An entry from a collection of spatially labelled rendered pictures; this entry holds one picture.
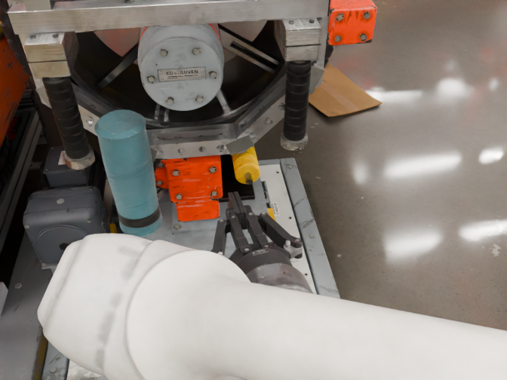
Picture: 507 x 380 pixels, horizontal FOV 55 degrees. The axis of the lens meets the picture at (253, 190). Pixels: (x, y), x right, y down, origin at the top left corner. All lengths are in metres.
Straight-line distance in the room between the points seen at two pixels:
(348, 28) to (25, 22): 0.55
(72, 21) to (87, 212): 0.63
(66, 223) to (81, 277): 0.90
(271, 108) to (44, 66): 0.47
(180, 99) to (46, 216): 0.57
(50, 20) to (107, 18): 0.07
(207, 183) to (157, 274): 0.76
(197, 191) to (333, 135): 1.14
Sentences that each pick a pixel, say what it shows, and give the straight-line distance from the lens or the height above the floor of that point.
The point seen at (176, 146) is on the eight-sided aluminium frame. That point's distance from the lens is 1.03.
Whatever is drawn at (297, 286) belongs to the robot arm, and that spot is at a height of 0.81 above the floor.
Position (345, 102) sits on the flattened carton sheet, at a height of 0.01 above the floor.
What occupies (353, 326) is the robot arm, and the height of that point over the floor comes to 1.01.
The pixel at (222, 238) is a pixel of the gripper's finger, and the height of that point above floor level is 0.74.
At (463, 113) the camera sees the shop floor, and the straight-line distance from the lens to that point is 2.46.
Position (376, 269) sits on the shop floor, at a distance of 1.62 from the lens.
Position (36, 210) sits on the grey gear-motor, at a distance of 1.28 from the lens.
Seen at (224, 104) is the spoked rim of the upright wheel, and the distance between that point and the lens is 1.11.
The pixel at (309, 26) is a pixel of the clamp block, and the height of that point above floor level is 0.95.
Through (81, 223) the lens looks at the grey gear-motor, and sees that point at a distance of 1.24.
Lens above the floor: 1.22
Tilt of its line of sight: 42 degrees down
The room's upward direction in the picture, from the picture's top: straight up
